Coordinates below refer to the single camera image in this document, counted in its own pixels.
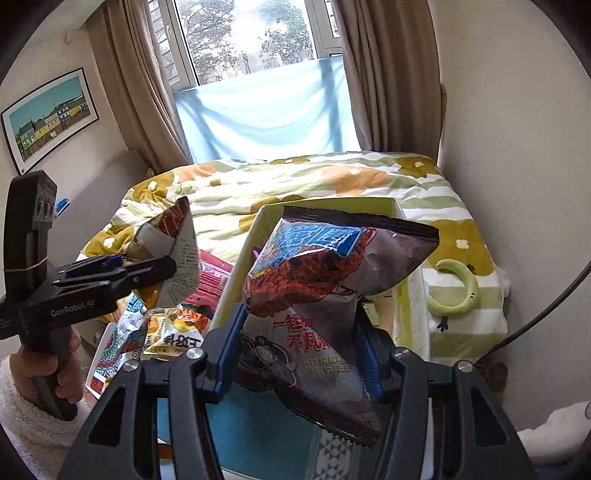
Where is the dark red spicy snack bag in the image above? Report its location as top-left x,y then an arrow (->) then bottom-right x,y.
236,206 -> 440,447

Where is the green cardboard storage box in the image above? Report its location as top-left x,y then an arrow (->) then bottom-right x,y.
223,201 -> 439,333

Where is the right beige curtain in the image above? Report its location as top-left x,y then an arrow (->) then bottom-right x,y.
334,0 -> 445,159

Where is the floral striped duvet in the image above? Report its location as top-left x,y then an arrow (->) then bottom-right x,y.
79,152 -> 508,365

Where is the person's left hand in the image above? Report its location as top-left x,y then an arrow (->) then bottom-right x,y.
9,330 -> 84,408

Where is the framed town picture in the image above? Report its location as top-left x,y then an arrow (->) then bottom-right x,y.
1,68 -> 99,175

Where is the green banana ring toy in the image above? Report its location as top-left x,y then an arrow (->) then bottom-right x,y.
427,259 -> 480,333

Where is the window with white frame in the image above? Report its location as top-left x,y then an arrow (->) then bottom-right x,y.
146,0 -> 342,91

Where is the red striped pink snack bag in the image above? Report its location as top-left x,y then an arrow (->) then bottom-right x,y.
181,250 -> 233,320

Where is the light blue window cloth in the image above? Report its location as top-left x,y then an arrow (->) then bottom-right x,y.
174,56 -> 360,164

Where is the yellow white chips bag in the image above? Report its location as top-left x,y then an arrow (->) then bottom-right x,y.
140,306 -> 211,361

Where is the white grey snack bag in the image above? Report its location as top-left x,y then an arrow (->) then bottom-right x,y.
125,196 -> 201,310

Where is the black cable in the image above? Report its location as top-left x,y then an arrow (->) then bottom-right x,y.
475,257 -> 591,365

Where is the left beige curtain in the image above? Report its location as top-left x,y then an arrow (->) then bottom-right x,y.
86,1 -> 190,173

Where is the light blue snack bag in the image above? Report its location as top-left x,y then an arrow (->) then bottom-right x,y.
116,293 -> 147,354

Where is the beige curtain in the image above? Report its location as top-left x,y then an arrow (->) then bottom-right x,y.
334,0 -> 445,159
86,1 -> 190,173

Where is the grey headboard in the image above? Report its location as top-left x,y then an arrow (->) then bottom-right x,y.
48,150 -> 148,267

